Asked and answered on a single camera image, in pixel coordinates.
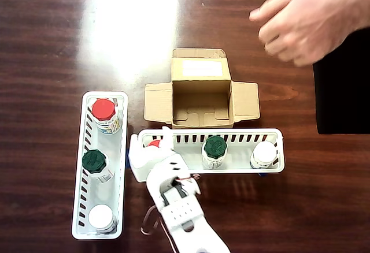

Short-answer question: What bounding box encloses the green cap bottle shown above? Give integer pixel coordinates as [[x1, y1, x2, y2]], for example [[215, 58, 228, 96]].
[[201, 135, 228, 170], [82, 148, 113, 184]]

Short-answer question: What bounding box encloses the person's bare forearm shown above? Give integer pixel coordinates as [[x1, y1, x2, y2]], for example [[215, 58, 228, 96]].
[[345, 0, 370, 36]]

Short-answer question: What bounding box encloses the white plastic basket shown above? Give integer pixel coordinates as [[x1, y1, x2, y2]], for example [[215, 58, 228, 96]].
[[71, 90, 129, 240], [137, 128, 286, 175]]

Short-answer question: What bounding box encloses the open cardboard box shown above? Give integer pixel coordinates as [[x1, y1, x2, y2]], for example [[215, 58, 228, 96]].
[[143, 47, 261, 130]]

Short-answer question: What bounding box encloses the red cap bottle yellow label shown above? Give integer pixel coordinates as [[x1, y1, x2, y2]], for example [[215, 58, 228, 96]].
[[91, 98, 121, 136]]

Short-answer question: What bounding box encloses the white cap bottle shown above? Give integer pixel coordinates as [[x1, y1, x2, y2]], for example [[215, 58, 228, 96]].
[[250, 141, 278, 169], [88, 203, 119, 235]]

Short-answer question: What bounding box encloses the person's bare hand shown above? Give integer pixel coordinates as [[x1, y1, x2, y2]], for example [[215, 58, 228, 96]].
[[249, 0, 358, 68]]

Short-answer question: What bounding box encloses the black cloth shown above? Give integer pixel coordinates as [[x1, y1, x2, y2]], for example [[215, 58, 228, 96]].
[[313, 27, 370, 135]]

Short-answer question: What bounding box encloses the thin red gripper wire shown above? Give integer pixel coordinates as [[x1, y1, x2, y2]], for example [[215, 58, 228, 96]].
[[173, 173, 201, 183]]

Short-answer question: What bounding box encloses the red robot cable loop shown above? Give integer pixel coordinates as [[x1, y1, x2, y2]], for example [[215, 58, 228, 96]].
[[140, 205, 174, 251]]

